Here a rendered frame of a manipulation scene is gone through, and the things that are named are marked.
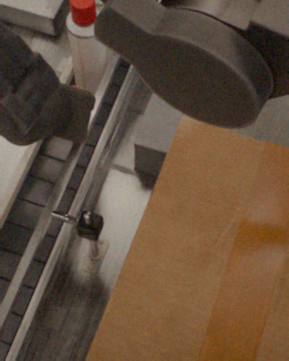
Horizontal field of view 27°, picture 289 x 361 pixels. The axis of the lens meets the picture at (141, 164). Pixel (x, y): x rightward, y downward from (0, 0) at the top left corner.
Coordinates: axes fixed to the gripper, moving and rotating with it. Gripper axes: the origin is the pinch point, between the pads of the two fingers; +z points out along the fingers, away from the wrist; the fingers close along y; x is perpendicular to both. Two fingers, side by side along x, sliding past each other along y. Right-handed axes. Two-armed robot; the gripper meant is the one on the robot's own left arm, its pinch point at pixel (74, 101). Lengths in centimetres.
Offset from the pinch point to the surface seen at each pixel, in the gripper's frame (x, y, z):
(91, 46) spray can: -8.7, -1.4, -2.7
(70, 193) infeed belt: 12.6, -3.6, -2.9
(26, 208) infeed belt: 15.8, 1.6, -5.7
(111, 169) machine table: 9.9, -6.8, 5.9
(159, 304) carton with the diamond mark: 9.5, -21.9, -31.8
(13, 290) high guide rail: 20.3, -4.0, -20.3
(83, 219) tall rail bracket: 11.1, -8.9, -14.2
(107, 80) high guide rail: -4.3, -3.8, 0.8
